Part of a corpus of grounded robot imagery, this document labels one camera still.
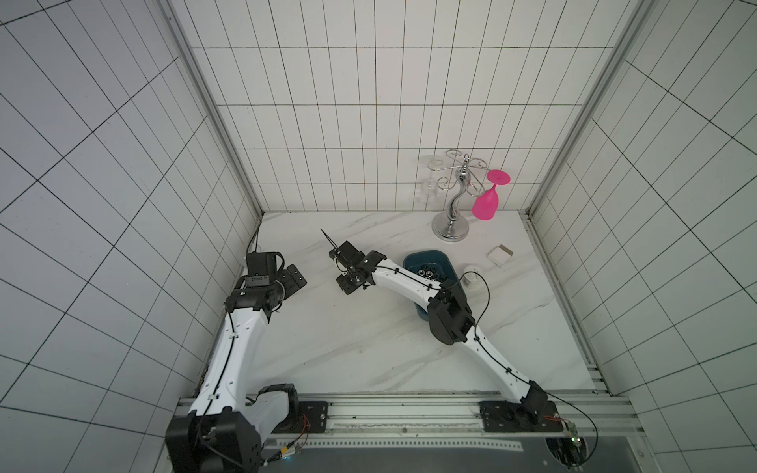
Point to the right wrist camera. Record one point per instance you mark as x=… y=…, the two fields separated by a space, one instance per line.
x=346 y=256

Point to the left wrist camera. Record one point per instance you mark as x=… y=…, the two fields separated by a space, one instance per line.
x=264 y=264

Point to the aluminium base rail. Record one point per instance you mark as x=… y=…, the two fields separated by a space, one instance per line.
x=447 y=421

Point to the pink plastic wine glass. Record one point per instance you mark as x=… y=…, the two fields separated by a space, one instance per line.
x=487 y=204

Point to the silver wine glass rack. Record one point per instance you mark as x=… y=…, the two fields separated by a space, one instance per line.
x=467 y=177

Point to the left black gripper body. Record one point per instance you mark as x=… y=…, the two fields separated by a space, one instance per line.
x=288 y=283

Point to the clear hanging wine glass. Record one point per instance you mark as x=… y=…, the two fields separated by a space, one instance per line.
x=429 y=186

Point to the teal storage box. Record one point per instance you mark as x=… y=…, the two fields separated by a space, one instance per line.
x=433 y=265

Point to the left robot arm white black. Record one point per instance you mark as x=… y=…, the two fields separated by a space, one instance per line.
x=236 y=360

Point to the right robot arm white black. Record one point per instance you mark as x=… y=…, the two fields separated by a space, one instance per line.
x=527 y=407

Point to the clear round plastic container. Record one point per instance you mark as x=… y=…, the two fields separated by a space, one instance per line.
x=471 y=278

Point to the small white cube box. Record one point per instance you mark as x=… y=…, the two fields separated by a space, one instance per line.
x=500 y=255

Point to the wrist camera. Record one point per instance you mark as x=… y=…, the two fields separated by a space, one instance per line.
x=264 y=264
x=346 y=256

